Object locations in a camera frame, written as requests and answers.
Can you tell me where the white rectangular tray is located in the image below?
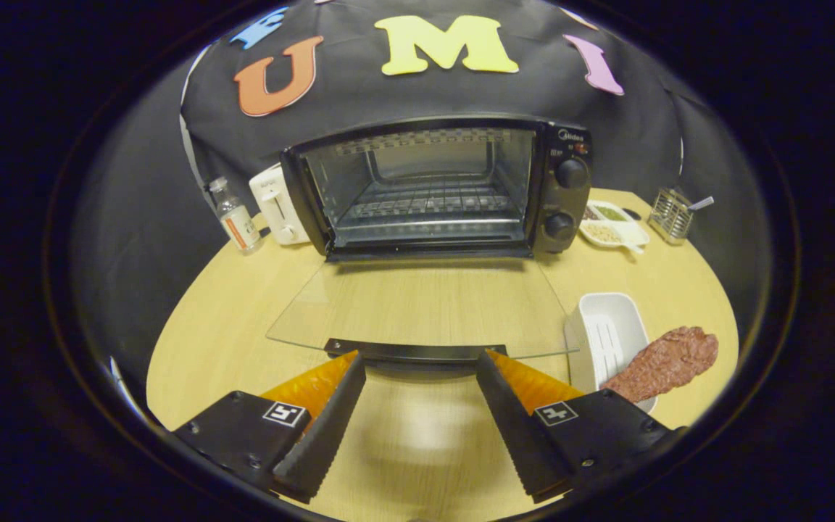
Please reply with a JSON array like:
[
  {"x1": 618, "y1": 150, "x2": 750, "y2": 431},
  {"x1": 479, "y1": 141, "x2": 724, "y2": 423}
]
[{"x1": 564, "y1": 292, "x2": 659, "y2": 414}]

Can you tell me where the black toaster oven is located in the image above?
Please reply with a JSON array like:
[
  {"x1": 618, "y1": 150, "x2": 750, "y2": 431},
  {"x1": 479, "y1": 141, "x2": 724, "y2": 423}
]
[{"x1": 265, "y1": 115, "x2": 594, "y2": 365}]

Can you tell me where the clear plastic bottle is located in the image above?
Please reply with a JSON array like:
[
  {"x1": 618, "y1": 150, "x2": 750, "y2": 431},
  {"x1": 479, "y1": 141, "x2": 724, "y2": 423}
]
[{"x1": 207, "y1": 176, "x2": 264, "y2": 254}]

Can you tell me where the white bread toaster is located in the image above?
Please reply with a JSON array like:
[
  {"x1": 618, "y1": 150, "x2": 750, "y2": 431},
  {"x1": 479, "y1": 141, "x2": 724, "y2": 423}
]
[{"x1": 249, "y1": 163, "x2": 311, "y2": 246}]

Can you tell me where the white divided dish with grains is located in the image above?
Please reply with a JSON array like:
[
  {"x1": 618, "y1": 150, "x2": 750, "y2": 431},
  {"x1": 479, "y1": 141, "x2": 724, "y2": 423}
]
[{"x1": 578, "y1": 200, "x2": 651, "y2": 254}]

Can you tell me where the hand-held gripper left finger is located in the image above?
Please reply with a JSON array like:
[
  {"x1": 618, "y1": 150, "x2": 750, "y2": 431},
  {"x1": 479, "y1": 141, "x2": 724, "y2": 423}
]
[{"x1": 171, "y1": 350, "x2": 367, "y2": 505}]

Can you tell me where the wire mesh utensil holder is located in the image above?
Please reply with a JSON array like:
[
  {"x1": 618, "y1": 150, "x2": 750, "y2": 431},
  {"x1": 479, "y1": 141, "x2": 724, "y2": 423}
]
[{"x1": 648, "y1": 187, "x2": 695, "y2": 246}]

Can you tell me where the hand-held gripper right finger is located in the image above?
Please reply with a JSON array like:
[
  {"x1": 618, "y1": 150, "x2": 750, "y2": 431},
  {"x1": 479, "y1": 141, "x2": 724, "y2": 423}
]
[{"x1": 475, "y1": 349, "x2": 683, "y2": 505}]

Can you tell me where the brown meat piece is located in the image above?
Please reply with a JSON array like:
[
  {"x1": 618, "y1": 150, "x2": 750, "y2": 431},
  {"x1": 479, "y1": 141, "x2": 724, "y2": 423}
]
[{"x1": 601, "y1": 326, "x2": 720, "y2": 405}]

